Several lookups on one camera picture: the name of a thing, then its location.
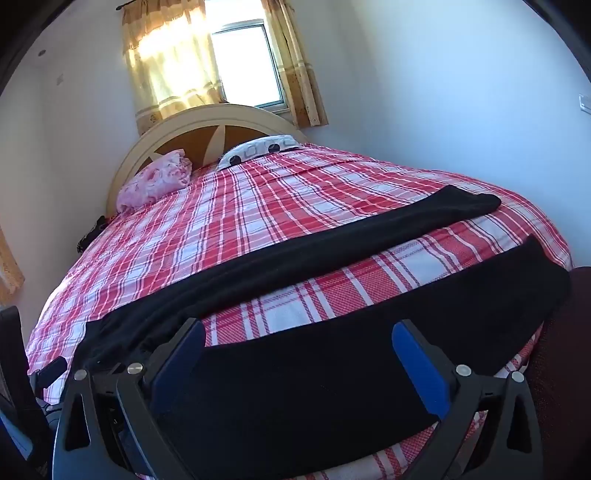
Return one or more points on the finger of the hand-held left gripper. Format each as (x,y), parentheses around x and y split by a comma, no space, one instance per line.
(48,370)

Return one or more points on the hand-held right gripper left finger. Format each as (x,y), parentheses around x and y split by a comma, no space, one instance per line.
(178,369)

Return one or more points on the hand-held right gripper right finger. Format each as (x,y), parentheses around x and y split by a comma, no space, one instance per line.
(422,371)

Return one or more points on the black pants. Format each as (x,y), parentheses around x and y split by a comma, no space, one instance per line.
(323,350)

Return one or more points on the beige patterned curtain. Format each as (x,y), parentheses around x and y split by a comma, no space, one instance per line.
(9,263)
(166,60)
(298,64)

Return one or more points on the dark maroon cloth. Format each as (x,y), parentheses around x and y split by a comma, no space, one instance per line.
(568,369)

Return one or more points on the black object beside bed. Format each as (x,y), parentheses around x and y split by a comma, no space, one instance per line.
(92,230)

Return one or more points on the bed with red plaid sheet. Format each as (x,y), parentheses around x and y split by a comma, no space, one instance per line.
(240,207)

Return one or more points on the pink floral pillow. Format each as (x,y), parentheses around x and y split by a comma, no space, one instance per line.
(152,182)

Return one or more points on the white patterned pillow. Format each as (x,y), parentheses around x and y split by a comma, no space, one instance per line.
(258,150)

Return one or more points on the cream wooden headboard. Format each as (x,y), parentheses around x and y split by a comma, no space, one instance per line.
(194,134)

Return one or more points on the window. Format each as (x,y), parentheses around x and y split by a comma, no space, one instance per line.
(247,64)

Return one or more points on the dark curtain rod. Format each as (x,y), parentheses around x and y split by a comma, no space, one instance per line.
(127,4)

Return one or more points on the white wall switch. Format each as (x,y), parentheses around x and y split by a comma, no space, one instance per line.
(585,101)

